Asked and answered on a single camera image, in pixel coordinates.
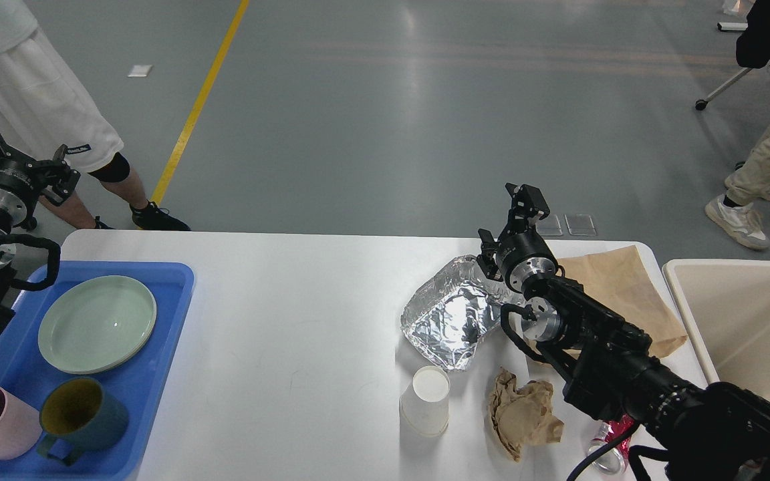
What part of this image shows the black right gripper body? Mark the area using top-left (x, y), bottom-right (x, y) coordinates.
top-left (496, 227), bottom-right (559, 293)

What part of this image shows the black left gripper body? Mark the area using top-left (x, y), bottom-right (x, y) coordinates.
top-left (0, 159), bottom-right (41, 231)

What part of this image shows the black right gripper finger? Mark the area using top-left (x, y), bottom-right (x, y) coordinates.
top-left (505, 183), bottom-right (551, 234)
top-left (477, 228), bottom-right (503, 281)

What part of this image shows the aluminium foil tray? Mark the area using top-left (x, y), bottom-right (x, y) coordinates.
top-left (400, 255), bottom-right (526, 372)

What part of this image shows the green plate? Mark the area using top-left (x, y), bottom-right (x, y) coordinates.
top-left (37, 276), bottom-right (158, 375)

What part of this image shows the teal mug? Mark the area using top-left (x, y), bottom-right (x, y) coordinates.
top-left (35, 377), bottom-right (130, 466)

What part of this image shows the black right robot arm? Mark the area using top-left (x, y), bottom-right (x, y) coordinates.
top-left (477, 183), bottom-right (770, 480)

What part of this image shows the person in white shorts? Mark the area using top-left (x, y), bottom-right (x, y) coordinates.
top-left (0, 1), bottom-right (189, 231)

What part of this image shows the brown paper bag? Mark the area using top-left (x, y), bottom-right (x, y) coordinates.
top-left (559, 247), bottom-right (688, 359)

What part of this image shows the pink plate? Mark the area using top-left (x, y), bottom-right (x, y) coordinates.
top-left (37, 307), bottom-right (156, 375)

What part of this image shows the white paper cup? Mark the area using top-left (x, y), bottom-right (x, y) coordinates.
top-left (398, 365), bottom-right (451, 437)

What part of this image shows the crumpled brown paper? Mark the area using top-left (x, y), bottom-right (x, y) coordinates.
top-left (488, 367), bottom-right (564, 463)

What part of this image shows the blue plastic tray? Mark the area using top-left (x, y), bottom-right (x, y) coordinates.
top-left (0, 260), bottom-right (195, 480)

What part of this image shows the crushed red can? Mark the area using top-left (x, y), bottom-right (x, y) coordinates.
top-left (586, 415), bottom-right (640, 476)

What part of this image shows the beige waste bin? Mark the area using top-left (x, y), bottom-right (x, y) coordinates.
top-left (662, 259), bottom-right (770, 402)

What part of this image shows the office chair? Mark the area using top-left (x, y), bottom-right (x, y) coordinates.
top-left (694, 0), bottom-right (770, 112)

